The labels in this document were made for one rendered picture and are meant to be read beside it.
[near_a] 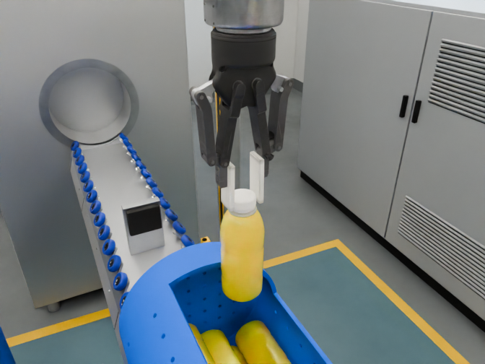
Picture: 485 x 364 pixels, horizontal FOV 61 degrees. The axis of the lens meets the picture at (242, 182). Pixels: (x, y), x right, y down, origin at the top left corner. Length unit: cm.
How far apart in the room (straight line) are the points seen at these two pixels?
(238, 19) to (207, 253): 39
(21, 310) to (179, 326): 201
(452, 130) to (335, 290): 105
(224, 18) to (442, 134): 187
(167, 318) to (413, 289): 208
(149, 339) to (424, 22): 198
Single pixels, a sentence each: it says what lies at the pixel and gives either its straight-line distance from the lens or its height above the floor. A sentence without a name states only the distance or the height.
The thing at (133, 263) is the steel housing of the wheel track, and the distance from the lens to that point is 118.
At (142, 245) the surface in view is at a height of 95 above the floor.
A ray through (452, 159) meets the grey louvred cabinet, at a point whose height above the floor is 79.
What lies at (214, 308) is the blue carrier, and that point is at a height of 107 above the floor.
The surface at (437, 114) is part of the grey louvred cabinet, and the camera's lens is 225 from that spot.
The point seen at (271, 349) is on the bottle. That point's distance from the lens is 77.
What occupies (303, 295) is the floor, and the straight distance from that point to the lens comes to 239.
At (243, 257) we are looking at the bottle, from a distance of 60.
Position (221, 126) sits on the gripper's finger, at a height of 148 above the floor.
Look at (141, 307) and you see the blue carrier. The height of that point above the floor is 119.
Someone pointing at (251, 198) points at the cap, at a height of 137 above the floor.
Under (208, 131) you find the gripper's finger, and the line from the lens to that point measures 50.
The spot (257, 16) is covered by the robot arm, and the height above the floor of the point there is 161.
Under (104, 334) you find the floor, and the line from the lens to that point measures 230.
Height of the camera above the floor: 167
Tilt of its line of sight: 29 degrees down
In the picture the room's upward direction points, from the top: straight up
